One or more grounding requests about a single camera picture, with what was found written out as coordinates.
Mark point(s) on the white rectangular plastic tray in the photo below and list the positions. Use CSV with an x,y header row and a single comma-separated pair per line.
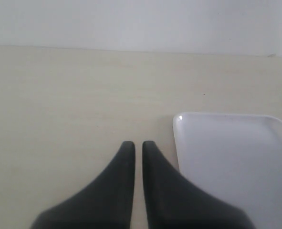
x,y
236,158

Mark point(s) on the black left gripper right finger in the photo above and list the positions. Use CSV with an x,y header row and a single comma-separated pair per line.
x,y
172,202

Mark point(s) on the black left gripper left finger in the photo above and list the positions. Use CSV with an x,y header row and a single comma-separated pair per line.
x,y
106,203

